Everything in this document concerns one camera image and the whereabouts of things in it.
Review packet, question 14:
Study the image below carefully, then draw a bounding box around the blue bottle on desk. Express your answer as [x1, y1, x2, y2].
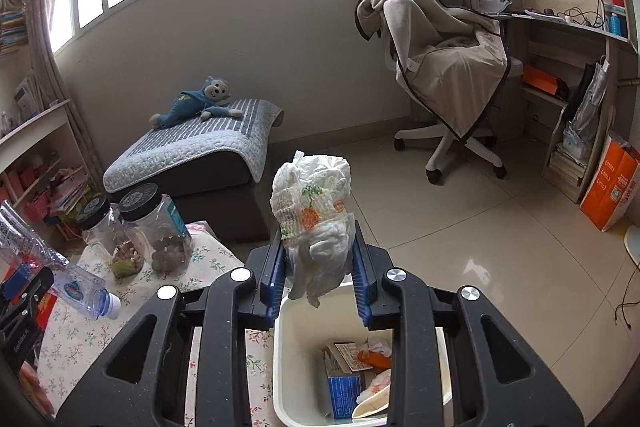
[608, 12, 624, 37]

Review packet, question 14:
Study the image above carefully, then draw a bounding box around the silver plastic bag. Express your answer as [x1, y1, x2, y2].
[563, 57, 610, 165]

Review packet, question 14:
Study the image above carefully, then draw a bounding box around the white printed tissue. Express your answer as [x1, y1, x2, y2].
[270, 150, 356, 308]

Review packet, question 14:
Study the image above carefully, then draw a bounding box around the stack of books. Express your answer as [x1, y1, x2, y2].
[542, 145, 586, 202]

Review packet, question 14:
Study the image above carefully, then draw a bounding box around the clear jar with snacks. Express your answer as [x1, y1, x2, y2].
[76, 194, 144, 279]

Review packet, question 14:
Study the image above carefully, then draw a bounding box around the pink basket on shelf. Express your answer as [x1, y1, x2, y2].
[24, 192, 50, 222]

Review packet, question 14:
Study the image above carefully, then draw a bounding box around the white wall shelf unit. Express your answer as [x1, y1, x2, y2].
[1, 0, 96, 253]

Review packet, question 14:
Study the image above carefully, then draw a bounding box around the blue white carton box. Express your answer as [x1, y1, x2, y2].
[322, 350, 366, 421]

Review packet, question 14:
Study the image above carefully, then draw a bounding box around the blue plush monkey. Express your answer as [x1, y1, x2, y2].
[149, 77, 244, 129]

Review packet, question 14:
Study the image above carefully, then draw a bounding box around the clear jar with brown balls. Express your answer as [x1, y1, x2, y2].
[118, 183, 193, 274]

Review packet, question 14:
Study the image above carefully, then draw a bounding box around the orange paper shopping bag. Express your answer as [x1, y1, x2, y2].
[580, 131, 639, 232]

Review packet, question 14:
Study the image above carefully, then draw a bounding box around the white trash bin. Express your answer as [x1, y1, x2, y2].
[271, 281, 454, 427]

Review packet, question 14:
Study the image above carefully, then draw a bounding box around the red white snack wrapper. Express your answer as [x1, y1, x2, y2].
[357, 336, 393, 372]

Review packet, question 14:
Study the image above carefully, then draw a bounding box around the orange box under desk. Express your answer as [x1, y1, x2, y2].
[522, 64, 562, 98]

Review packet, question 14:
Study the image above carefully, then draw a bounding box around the wooden desk with shelves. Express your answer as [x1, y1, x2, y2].
[487, 0, 637, 202]

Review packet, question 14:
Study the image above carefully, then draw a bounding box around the black cable on floor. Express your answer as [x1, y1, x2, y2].
[612, 265, 640, 332]

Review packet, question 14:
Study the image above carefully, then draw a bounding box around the clear plastic water bottle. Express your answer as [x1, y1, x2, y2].
[1, 200, 122, 320]

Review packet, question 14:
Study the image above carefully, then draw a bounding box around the person's left hand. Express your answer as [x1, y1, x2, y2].
[18, 362, 54, 416]

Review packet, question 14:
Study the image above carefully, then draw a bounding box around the beige blanket on chair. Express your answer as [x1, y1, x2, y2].
[355, 0, 511, 141]

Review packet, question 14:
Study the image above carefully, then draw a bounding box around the white round scale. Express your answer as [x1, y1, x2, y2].
[624, 225, 640, 268]

